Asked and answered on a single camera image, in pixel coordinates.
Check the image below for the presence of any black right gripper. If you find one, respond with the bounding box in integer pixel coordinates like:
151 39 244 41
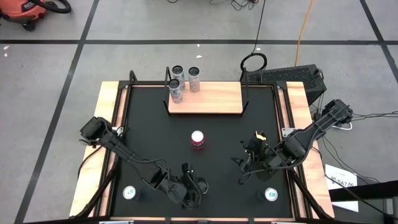
231 136 272 172

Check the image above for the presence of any white Celsius Tropical Vibe can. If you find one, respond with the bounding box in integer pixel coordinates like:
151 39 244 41
168 78 183 105
172 65 187 91

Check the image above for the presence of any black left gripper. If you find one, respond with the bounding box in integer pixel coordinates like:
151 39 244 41
173 162 209 208

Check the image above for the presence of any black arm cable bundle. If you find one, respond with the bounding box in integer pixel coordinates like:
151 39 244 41
310 105 398 222

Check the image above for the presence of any red Fanta strawberry can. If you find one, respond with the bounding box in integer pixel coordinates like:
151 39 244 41
190 129 205 151

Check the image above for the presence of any white cable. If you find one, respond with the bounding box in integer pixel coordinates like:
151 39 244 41
331 121 354 131

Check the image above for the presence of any black beam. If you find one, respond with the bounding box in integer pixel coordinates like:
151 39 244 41
328 179 398 202

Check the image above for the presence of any black hanging cable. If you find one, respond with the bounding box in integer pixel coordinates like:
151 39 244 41
239 0 268 74

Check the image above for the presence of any wooden shelf with black frame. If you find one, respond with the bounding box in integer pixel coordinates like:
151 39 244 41
163 65 251 118

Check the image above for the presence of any tangled black floor cable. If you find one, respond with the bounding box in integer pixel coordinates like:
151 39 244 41
208 0 259 11

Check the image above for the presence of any white Celsius Peach Vibe can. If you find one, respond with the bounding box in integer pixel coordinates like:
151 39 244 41
188 66 201 93

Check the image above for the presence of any blue silver Red Bull can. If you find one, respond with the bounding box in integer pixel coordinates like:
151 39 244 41
257 187 279 202
122 185 146 200

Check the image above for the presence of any orange shop vacuum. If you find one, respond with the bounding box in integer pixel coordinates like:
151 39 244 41
0 0 72 32

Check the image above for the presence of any yellow hanging cable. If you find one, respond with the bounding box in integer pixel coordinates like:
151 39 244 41
294 0 315 67

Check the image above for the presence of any black computer case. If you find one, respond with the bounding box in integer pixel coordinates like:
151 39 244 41
245 63 328 106

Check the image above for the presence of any white paper sign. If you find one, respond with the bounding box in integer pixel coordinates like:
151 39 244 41
324 164 359 213

